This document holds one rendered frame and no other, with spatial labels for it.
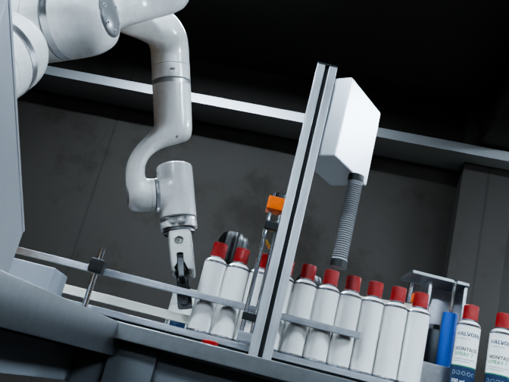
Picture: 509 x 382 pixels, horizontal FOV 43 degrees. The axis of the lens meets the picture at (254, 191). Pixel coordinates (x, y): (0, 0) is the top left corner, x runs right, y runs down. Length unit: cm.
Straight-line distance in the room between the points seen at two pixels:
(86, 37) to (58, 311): 52
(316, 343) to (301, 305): 9
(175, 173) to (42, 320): 91
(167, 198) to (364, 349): 54
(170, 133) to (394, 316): 64
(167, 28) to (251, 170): 270
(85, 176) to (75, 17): 337
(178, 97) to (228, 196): 264
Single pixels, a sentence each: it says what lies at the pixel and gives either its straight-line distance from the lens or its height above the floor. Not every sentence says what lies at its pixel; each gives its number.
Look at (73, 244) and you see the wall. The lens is 425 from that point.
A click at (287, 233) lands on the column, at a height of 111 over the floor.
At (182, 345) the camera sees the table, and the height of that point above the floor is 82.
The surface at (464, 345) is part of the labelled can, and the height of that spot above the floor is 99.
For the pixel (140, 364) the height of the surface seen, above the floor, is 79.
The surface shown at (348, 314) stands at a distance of 145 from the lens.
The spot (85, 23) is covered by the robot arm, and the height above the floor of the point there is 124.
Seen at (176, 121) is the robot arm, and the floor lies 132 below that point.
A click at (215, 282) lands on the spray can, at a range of 143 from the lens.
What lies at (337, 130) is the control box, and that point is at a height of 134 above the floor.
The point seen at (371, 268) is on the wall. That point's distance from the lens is 397.
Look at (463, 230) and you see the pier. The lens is 394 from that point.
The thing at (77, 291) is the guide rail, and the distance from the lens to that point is 152.
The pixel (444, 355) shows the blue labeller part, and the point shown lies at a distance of 155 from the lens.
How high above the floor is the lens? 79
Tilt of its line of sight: 17 degrees up
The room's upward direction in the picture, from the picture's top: 14 degrees clockwise
